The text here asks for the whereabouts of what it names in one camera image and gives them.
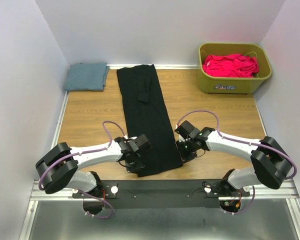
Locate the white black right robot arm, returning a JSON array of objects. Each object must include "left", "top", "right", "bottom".
[{"left": 174, "top": 120, "right": 293, "bottom": 196}]

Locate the black t-shirt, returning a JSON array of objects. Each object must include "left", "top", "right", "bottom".
[{"left": 116, "top": 65, "right": 183, "bottom": 177}]

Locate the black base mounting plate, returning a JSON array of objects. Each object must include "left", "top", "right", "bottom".
[{"left": 72, "top": 178, "right": 251, "bottom": 210}]

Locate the olive green plastic bin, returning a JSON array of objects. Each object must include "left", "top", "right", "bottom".
[{"left": 198, "top": 42, "right": 272, "bottom": 94}]

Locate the folded blue-grey t-shirt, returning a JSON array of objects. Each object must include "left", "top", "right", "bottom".
[{"left": 63, "top": 62, "right": 110, "bottom": 92}]

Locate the pink t-shirt in bin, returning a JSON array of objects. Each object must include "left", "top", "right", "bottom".
[{"left": 202, "top": 54, "right": 259, "bottom": 78}]

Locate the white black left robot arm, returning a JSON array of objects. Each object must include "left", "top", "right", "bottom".
[{"left": 35, "top": 134, "right": 152, "bottom": 198}]

